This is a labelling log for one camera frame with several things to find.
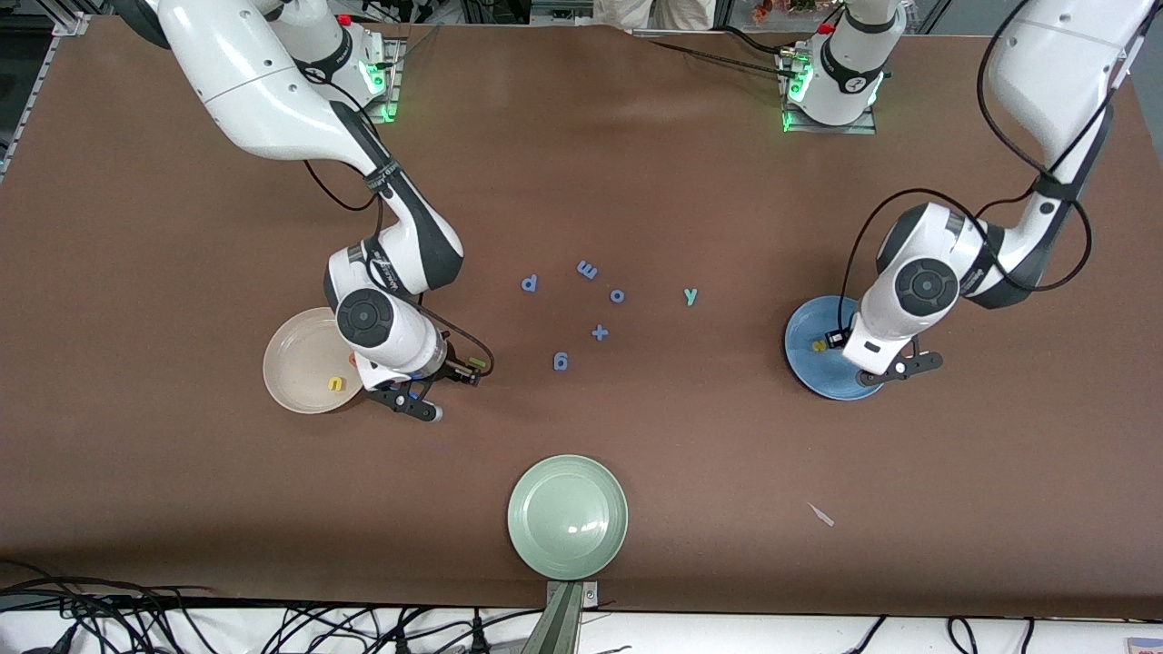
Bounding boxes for blue plate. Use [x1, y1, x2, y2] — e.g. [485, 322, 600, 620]
[784, 295, 890, 401]

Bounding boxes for beige plate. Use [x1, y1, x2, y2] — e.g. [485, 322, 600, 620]
[263, 307, 364, 415]

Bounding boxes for green plate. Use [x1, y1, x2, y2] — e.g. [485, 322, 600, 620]
[507, 454, 630, 581]

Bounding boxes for brown table cover sheet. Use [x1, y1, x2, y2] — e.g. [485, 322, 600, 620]
[0, 16, 1163, 620]

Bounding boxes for beige trouser leg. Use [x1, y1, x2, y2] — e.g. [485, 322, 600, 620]
[595, 0, 653, 30]
[656, 0, 719, 33]

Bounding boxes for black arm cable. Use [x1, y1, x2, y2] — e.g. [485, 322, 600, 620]
[300, 54, 496, 375]
[838, 0, 1163, 351]

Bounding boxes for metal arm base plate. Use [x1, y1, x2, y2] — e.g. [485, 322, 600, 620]
[350, 36, 403, 124]
[781, 50, 878, 135]

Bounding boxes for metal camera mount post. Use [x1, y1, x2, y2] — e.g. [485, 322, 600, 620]
[522, 581, 599, 654]

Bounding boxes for black base cable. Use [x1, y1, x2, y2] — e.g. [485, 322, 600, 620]
[722, 25, 800, 57]
[636, 36, 800, 81]

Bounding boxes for black cable bundle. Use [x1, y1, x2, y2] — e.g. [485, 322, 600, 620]
[0, 559, 546, 654]

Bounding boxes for aluminium frame profile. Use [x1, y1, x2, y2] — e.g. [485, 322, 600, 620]
[0, 9, 92, 173]

